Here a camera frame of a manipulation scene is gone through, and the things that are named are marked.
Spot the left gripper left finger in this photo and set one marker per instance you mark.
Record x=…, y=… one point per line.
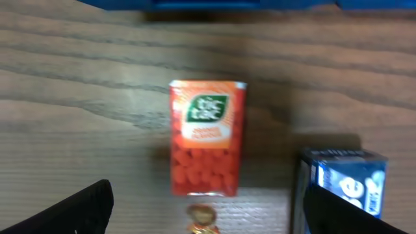
x=78, y=211

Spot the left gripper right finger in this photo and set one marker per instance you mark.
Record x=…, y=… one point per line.
x=334, y=217

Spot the blue candy pack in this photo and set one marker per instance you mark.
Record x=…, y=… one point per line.
x=351, y=175

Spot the gold candy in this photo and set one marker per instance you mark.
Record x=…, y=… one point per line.
x=201, y=214

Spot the orange candy box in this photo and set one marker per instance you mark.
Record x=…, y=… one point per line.
x=206, y=156

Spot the blue tray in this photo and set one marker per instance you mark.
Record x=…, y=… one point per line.
x=208, y=4

